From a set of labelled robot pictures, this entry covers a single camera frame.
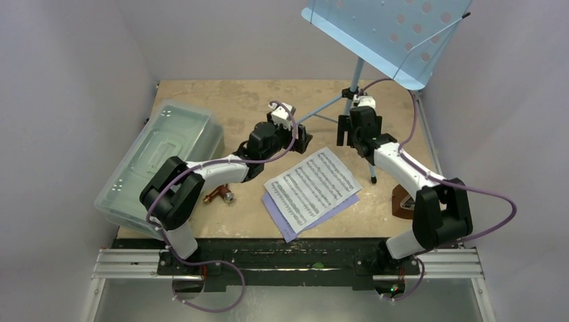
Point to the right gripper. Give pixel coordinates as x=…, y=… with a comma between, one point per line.
x=349, y=135

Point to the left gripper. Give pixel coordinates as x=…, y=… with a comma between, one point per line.
x=300, y=143

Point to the white sheet music page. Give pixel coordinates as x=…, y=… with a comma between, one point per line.
x=312, y=188

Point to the light blue music stand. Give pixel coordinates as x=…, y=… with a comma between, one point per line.
x=403, y=39

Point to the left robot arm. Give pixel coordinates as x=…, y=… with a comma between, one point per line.
x=173, y=192

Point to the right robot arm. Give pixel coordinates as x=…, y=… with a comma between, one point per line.
x=441, y=213

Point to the brown capo clamp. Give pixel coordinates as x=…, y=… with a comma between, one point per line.
x=221, y=191

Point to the clear plastic storage bin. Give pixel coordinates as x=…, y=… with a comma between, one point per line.
x=175, y=129

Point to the brown metronome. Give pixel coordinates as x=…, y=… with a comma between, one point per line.
x=402, y=203

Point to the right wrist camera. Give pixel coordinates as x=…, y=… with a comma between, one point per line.
x=364, y=101

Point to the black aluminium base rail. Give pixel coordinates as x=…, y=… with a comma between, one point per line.
x=220, y=263

